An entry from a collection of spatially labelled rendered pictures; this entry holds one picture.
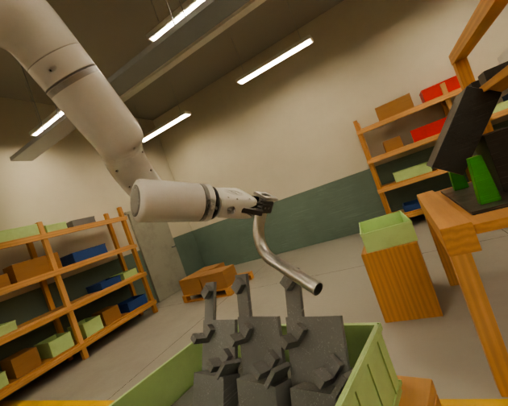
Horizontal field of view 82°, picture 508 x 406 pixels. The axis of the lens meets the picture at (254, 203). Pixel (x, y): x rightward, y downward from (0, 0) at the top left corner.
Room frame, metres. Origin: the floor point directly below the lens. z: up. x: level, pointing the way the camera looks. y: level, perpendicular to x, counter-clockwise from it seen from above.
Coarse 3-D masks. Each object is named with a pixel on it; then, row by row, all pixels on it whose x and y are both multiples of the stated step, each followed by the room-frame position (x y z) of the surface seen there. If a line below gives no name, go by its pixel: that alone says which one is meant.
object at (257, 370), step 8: (248, 328) 0.78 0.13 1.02; (232, 336) 0.77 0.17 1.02; (240, 336) 0.78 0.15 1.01; (248, 336) 0.79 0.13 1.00; (232, 344) 0.76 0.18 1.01; (240, 344) 0.78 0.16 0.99; (272, 352) 0.73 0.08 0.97; (264, 360) 0.73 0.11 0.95; (272, 360) 0.71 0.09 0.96; (256, 368) 0.70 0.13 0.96; (264, 368) 0.71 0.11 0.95; (272, 368) 0.71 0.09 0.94; (256, 376) 0.69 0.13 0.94; (264, 376) 0.71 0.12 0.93
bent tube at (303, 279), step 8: (256, 192) 0.75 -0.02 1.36; (264, 192) 0.77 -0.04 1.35; (264, 200) 0.72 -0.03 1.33; (272, 200) 0.73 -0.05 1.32; (256, 216) 0.75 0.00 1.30; (264, 216) 0.75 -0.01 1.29; (256, 224) 0.75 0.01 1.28; (256, 232) 0.76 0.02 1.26; (256, 240) 0.75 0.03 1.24; (264, 240) 0.76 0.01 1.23; (256, 248) 0.75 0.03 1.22; (264, 248) 0.74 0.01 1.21; (264, 256) 0.73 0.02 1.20; (272, 256) 0.71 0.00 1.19; (272, 264) 0.70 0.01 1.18; (280, 264) 0.69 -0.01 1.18; (288, 264) 0.68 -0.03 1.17; (288, 272) 0.66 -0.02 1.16; (296, 272) 0.65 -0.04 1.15; (304, 272) 0.65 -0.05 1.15; (296, 280) 0.64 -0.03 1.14; (304, 280) 0.63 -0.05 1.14; (312, 280) 0.62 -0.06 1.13; (312, 288) 0.61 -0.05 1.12; (320, 288) 0.63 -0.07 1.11
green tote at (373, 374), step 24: (360, 336) 0.73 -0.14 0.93; (168, 360) 0.91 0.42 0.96; (192, 360) 0.97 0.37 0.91; (288, 360) 0.89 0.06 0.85; (360, 360) 0.59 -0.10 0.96; (384, 360) 0.66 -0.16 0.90; (144, 384) 0.84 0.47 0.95; (168, 384) 0.89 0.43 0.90; (192, 384) 0.95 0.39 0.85; (360, 384) 0.56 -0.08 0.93; (384, 384) 0.64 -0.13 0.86
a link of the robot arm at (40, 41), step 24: (0, 0) 0.37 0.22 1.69; (24, 0) 0.39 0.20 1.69; (0, 24) 0.38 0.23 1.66; (24, 24) 0.39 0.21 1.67; (48, 24) 0.41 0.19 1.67; (24, 48) 0.41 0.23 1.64; (48, 48) 0.41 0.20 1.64; (72, 48) 0.43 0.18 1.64; (48, 72) 0.42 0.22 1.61; (72, 72) 0.43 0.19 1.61
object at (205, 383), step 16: (208, 288) 0.94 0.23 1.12; (208, 304) 0.95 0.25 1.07; (208, 320) 0.93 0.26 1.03; (224, 320) 0.88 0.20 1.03; (224, 336) 0.87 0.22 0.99; (208, 352) 0.90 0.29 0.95; (208, 384) 0.79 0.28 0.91; (224, 384) 0.76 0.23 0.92; (208, 400) 0.78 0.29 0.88; (224, 400) 0.74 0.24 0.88
